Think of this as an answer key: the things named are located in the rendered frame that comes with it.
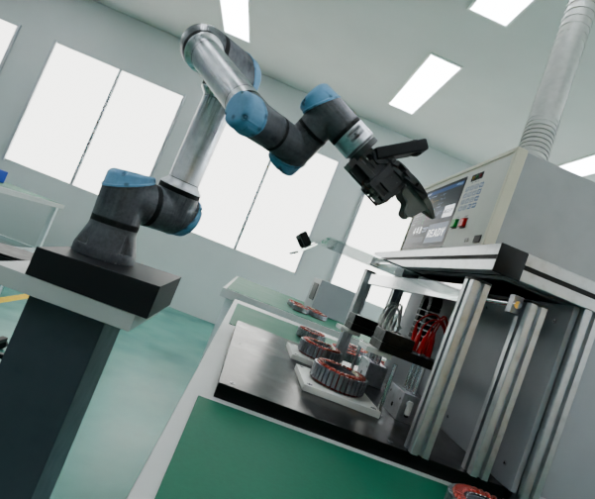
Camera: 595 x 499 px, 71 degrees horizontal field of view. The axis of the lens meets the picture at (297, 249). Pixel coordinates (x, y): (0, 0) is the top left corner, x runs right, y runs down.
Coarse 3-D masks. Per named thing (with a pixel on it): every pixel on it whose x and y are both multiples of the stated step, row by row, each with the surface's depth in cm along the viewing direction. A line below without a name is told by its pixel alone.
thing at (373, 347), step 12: (372, 336) 86; (384, 336) 80; (396, 336) 80; (372, 348) 80; (384, 348) 80; (396, 348) 80; (408, 348) 81; (408, 360) 80; (420, 360) 80; (432, 360) 82; (420, 372) 81; (408, 384) 85
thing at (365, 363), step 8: (360, 360) 111; (368, 360) 105; (360, 368) 108; (368, 368) 104; (376, 368) 104; (384, 368) 104; (368, 376) 104; (376, 376) 104; (384, 376) 104; (368, 384) 104; (376, 384) 104
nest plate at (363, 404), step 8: (296, 368) 86; (304, 368) 87; (304, 376) 80; (304, 384) 74; (312, 384) 76; (320, 384) 78; (312, 392) 74; (320, 392) 74; (328, 392) 75; (336, 392) 77; (336, 400) 75; (344, 400) 75; (352, 400) 76; (360, 400) 79; (368, 400) 81; (352, 408) 75; (360, 408) 75; (368, 408) 75; (376, 408) 77; (376, 416) 75
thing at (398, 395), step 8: (392, 384) 86; (392, 392) 85; (400, 392) 82; (408, 392) 81; (392, 400) 84; (400, 400) 80; (408, 400) 80; (416, 400) 80; (392, 408) 82; (400, 408) 80; (416, 408) 80; (392, 416) 81; (400, 416) 80; (408, 416) 80; (408, 424) 80
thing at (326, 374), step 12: (324, 360) 84; (312, 372) 81; (324, 372) 78; (336, 372) 78; (348, 372) 85; (324, 384) 78; (336, 384) 78; (348, 384) 77; (360, 384) 78; (360, 396) 79
